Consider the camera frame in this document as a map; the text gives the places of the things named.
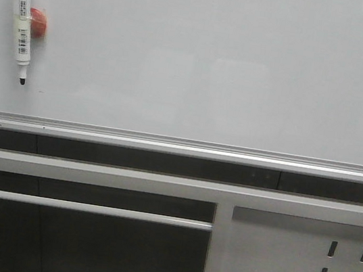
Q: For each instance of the white whiteboard marker pen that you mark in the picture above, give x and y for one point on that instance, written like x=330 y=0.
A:
x=22 y=37

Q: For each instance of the red round magnet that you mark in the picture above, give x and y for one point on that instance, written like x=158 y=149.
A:
x=38 y=23

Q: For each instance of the large white whiteboard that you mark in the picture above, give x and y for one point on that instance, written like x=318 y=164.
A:
x=274 y=83

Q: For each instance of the white horizontal rod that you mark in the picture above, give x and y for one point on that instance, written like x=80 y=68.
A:
x=107 y=211

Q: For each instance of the white metal stand frame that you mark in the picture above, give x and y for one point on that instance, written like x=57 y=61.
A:
x=227 y=197

